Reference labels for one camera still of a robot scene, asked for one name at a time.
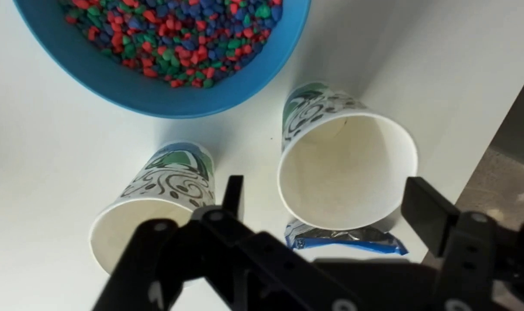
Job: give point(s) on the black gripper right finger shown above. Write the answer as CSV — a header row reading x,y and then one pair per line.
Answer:
x,y
468,252

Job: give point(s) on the blue plastic bowl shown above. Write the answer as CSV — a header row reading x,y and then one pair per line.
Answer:
x,y
128,86

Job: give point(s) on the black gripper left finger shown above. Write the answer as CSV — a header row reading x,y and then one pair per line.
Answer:
x,y
231,269

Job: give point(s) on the patterned paper cup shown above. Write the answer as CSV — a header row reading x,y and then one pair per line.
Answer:
x,y
344,173
167,181

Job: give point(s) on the colourful beads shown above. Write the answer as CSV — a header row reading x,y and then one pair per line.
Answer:
x,y
174,34

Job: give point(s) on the blue silver snack wrapper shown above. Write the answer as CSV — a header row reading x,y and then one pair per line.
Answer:
x,y
353,243

